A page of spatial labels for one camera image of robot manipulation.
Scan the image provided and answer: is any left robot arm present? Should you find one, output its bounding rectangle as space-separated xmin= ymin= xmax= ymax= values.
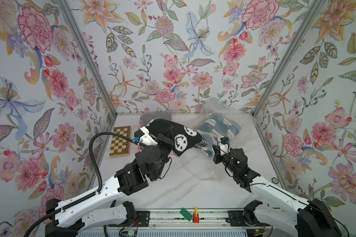
xmin=45 ymin=125 xmax=176 ymax=237

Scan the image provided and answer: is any black white patterned blanket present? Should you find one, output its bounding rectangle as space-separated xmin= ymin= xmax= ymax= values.
xmin=146 ymin=118 xmax=207 ymax=157

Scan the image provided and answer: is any red yellow clip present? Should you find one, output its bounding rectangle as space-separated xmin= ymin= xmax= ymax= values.
xmin=192 ymin=208 xmax=200 ymax=224

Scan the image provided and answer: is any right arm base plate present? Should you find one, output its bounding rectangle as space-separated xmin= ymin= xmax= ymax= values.
xmin=225 ymin=209 xmax=270 ymax=228

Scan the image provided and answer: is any grey blanket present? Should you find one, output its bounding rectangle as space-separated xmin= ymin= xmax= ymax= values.
xmin=140 ymin=112 xmax=172 ymax=126

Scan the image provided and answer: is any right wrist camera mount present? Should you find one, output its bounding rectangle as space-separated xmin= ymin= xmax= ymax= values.
xmin=219 ymin=136 xmax=230 ymax=154

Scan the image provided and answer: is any clear plastic vacuum bag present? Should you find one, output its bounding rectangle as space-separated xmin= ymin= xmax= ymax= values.
xmin=176 ymin=97 xmax=255 ymax=182

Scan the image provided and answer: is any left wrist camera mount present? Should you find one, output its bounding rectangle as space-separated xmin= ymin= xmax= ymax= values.
xmin=133 ymin=126 xmax=158 ymax=146

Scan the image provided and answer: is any green tag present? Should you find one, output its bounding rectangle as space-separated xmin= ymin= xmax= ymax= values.
xmin=180 ymin=208 xmax=193 ymax=222

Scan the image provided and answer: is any small circuit board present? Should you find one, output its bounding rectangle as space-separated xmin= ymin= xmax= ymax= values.
xmin=119 ymin=228 xmax=138 ymax=237

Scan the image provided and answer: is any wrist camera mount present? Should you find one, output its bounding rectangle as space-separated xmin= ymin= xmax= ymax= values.
xmin=133 ymin=126 xmax=158 ymax=146
xmin=219 ymin=136 xmax=230 ymax=154

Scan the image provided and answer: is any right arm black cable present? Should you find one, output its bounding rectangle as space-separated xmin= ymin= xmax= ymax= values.
xmin=250 ymin=182 xmax=351 ymax=237

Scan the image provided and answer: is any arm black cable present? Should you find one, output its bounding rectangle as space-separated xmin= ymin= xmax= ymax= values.
xmin=250 ymin=182 xmax=351 ymax=237
xmin=23 ymin=131 xmax=140 ymax=237

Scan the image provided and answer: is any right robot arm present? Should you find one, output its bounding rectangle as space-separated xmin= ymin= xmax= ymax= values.
xmin=212 ymin=143 xmax=342 ymax=237

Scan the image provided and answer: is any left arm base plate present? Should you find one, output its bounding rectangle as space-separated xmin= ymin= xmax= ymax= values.
xmin=108 ymin=211 xmax=150 ymax=228

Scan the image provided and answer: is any wooden chessboard box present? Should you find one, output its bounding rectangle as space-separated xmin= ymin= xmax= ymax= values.
xmin=109 ymin=126 xmax=131 ymax=158

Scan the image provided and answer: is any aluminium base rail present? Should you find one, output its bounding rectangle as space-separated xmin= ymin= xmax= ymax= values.
xmin=60 ymin=208 xmax=315 ymax=230

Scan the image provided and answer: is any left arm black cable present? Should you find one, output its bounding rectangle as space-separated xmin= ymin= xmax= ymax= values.
xmin=23 ymin=131 xmax=140 ymax=237

